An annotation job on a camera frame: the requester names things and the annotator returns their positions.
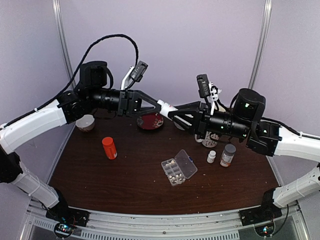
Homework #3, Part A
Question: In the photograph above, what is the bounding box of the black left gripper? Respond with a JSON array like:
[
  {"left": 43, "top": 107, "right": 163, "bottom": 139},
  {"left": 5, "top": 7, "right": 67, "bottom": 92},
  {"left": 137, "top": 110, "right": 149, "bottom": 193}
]
[{"left": 88, "top": 87, "right": 163, "bottom": 118}]

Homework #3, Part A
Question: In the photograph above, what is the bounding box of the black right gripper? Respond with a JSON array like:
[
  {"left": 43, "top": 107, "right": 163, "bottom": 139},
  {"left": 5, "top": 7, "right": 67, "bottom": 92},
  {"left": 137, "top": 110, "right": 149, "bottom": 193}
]
[{"left": 167, "top": 101, "right": 251, "bottom": 141}]

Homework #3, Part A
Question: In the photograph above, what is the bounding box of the small white pill bottle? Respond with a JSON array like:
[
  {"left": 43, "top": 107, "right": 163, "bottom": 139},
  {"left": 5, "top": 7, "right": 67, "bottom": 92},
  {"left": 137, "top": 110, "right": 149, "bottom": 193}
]
[{"left": 157, "top": 99, "right": 178, "bottom": 120}]

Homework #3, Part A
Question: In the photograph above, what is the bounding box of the orange pill bottle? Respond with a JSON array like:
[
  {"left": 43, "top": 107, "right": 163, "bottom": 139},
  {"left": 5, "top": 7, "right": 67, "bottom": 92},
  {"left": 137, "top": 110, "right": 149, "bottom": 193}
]
[{"left": 101, "top": 137, "right": 118, "bottom": 160}]

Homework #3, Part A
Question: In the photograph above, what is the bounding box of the clear plastic pill organizer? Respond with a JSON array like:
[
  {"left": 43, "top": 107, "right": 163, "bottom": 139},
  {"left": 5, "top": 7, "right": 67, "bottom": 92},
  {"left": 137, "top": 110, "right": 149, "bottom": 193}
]
[{"left": 161, "top": 149, "right": 198, "bottom": 187}]

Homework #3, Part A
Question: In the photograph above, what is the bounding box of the grey lid supplement bottle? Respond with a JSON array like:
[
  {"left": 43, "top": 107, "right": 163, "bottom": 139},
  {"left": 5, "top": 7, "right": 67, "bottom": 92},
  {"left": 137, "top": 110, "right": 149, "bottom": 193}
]
[{"left": 220, "top": 143, "right": 237, "bottom": 168}]

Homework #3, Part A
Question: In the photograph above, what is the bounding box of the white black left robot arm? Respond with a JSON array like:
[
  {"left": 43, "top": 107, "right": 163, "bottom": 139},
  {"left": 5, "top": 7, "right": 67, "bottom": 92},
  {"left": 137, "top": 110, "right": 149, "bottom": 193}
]
[{"left": 0, "top": 59, "right": 161, "bottom": 222}]

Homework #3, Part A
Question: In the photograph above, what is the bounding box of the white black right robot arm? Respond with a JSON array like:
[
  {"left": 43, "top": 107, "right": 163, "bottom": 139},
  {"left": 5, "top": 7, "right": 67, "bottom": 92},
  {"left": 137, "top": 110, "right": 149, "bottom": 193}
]
[{"left": 167, "top": 88, "right": 320, "bottom": 163}]

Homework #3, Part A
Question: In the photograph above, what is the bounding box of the white scalloped bowl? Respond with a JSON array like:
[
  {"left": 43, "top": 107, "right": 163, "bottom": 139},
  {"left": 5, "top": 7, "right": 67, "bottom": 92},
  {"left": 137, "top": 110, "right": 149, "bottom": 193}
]
[{"left": 173, "top": 119, "right": 189, "bottom": 131}]

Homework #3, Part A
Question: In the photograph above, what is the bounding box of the red floral plate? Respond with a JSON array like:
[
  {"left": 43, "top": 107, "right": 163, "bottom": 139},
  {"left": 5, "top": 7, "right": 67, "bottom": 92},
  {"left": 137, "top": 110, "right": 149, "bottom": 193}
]
[{"left": 136, "top": 113, "right": 164, "bottom": 130}]

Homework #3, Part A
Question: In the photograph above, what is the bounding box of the floral mug yellow inside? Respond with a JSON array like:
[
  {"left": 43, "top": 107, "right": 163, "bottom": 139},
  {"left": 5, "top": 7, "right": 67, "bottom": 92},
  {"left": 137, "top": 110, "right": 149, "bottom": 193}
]
[{"left": 194, "top": 131, "right": 220, "bottom": 148}]

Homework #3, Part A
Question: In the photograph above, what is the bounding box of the white patterned rice bowl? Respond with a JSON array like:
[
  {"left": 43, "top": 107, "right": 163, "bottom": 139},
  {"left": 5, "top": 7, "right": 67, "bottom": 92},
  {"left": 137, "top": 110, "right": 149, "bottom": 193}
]
[{"left": 75, "top": 114, "right": 95, "bottom": 132}]

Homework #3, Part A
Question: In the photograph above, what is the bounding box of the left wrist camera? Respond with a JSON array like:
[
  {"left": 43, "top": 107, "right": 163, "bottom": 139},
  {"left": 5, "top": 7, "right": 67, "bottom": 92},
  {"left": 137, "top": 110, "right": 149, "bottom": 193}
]
[{"left": 120, "top": 61, "right": 148, "bottom": 90}]

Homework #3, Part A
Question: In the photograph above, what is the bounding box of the front aluminium rail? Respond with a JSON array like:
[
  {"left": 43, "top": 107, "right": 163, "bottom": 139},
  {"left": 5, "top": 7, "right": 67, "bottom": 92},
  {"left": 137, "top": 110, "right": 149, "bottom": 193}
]
[{"left": 24, "top": 202, "right": 303, "bottom": 240}]

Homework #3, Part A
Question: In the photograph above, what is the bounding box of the left aluminium frame post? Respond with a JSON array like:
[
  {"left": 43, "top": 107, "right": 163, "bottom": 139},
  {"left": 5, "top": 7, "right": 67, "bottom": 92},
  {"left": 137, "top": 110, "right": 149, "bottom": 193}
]
[{"left": 52, "top": 0, "right": 76, "bottom": 93}]

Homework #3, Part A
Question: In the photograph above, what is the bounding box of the aluminium frame post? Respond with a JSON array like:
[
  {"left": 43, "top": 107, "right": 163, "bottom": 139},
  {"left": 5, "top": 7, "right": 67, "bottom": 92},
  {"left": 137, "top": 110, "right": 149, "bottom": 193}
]
[
  {"left": 52, "top": 0, "right": 76, "bottom": 93},
  {"left": 248, "top": 0, "right": 273, "bottom": 90}
]

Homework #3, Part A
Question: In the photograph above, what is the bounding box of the right aluminium frame post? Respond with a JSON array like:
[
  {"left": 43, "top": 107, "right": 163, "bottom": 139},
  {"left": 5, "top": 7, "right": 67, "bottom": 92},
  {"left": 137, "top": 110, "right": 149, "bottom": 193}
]
[{"left": 248, "top": 0, "right": 273, "bottom": 90}]

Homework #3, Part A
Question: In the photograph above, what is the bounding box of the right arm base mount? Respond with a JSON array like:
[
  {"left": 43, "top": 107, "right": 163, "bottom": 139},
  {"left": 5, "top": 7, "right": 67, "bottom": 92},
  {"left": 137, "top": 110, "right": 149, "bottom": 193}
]
[{"left": 239, "top": 206, "right": 282, "bottom": 238}]

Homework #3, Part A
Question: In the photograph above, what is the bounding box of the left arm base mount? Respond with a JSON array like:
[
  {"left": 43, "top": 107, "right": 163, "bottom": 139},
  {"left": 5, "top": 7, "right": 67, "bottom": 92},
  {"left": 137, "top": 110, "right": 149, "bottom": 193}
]
[{"left": 42, "top": 205, "right": 90, "bottom": 239}]

